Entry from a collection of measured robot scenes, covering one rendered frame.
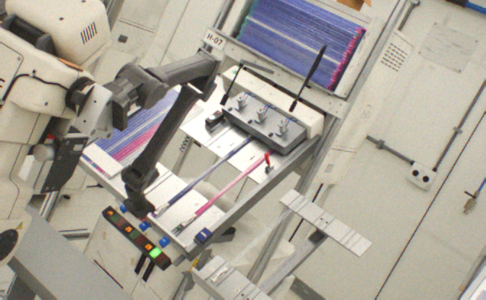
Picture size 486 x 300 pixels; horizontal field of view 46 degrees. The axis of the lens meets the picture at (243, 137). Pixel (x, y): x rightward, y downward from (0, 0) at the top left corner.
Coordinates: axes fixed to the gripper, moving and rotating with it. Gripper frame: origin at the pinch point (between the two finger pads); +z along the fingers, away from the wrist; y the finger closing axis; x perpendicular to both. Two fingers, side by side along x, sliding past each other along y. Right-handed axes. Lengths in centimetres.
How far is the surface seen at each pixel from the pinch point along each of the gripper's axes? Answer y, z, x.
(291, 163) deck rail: -22, 1, -55
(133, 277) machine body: 16, 52, 5
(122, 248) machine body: 28, 48, 1
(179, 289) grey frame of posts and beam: -24.4, 10.9, 6.7
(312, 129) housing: -20, -5, -70
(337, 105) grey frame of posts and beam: -22, -11, -81
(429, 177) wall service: -33, 105, -168
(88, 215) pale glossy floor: 108, 117, -17
